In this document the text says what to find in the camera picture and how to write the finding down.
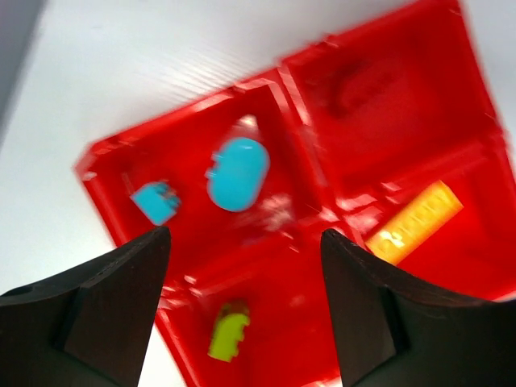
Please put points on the green curved lego piece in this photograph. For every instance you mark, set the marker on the green curved lego piece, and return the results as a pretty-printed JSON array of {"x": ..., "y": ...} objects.
[{"x": 228, "y": 330}]

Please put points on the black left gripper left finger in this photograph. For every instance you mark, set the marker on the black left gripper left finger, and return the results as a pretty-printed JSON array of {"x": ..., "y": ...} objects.
[{"x": 89, "y": 325}]

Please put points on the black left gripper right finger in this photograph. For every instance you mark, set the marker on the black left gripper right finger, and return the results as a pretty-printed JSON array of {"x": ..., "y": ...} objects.
[{"x": 394, "y": 329}]

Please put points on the small cyan square brick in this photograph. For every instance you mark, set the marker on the small cyan square brick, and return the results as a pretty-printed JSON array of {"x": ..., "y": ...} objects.
[{"x": 157, "y": 201}]

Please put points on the red divided plastic bin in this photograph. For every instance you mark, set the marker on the red divided plastic bin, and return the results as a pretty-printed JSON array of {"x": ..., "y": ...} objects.
[{"x": 356, "y": 126}]

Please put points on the cyan rounded lego piece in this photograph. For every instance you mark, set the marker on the cyan rounded lego piece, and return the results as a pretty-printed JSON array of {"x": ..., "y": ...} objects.
[{"x": 238, "y": 173}]

